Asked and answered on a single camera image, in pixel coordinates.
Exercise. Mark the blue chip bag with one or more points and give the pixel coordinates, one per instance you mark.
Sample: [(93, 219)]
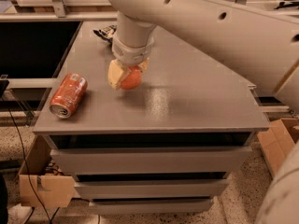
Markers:
[(106, 33)]

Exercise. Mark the cardboard box right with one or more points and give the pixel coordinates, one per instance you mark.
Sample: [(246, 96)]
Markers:
[(278, 141)]

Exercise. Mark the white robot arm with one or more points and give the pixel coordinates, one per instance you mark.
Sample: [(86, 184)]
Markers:
[(259, 45)]

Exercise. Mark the top grey drawer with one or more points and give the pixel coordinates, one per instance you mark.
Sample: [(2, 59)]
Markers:
[(154, 160)]

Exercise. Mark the metal shelf frame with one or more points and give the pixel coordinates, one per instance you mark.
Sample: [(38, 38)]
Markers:
[(56, 6)]

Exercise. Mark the cardboard box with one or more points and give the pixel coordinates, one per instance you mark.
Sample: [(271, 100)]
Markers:
[(278, 141), (40, 188)]

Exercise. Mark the bottom grey drawer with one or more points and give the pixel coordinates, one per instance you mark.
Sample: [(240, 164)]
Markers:
[(121, 207)]

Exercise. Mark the orange soda can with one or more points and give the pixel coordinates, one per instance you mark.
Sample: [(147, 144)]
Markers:
[(65, 100)]

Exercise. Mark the middle grey drawer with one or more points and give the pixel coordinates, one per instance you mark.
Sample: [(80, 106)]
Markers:
[(151, 189)]

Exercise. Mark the grey drawer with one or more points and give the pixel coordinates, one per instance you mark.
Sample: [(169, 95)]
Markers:
[(154, 160), (151, 189), (121, 207)]

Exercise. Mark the grey drawer cabinet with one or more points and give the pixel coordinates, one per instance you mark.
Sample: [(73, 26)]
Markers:
[(185, 99)]

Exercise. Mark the cardboard box left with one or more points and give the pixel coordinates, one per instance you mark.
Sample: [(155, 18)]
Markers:
[(40, 188)]

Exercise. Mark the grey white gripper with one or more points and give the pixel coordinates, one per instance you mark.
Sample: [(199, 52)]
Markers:
[(131, 52)]

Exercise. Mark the red apple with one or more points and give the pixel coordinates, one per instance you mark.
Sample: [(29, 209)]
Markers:
[(133, 79)]

